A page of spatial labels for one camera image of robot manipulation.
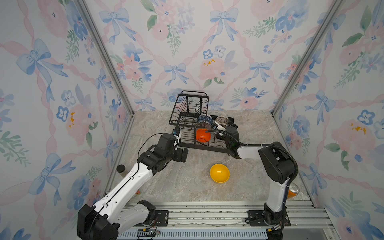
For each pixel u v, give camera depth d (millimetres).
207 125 866
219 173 852
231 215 763
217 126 858
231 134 742
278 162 524
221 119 1099
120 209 429
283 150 548
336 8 690
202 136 1005
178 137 695
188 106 1046
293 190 720
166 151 578
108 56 880
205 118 1099
